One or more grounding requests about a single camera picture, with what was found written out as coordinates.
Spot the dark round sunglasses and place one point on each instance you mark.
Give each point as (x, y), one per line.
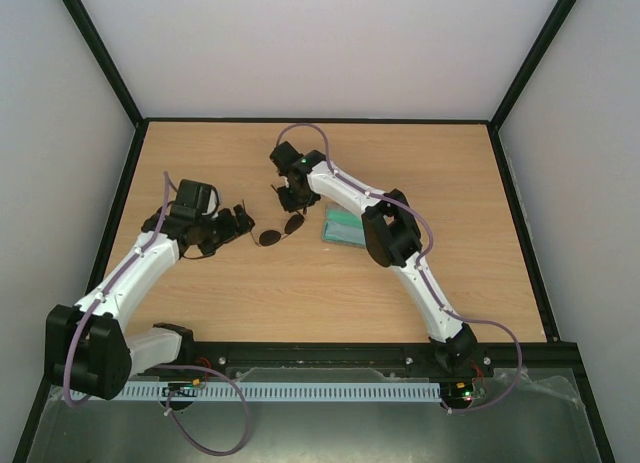
(269, 236)

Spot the blue slotted cable duct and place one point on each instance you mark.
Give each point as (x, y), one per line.
(286, 392)

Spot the grey metal panel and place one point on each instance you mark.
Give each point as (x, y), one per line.
(540, 418)

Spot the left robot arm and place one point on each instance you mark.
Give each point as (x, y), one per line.
(87, 350)

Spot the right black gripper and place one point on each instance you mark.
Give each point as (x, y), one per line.
(293, 197)

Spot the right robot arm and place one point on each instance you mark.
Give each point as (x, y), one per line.
(392, 240)

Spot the blue cleaning cloth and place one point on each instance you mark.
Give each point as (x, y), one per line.
(339, 233)

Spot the grey glasses case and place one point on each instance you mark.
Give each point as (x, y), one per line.
(337, 213)

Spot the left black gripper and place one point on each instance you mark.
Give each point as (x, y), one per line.
(231, 229)

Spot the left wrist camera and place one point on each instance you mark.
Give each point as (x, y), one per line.
(214, 202)

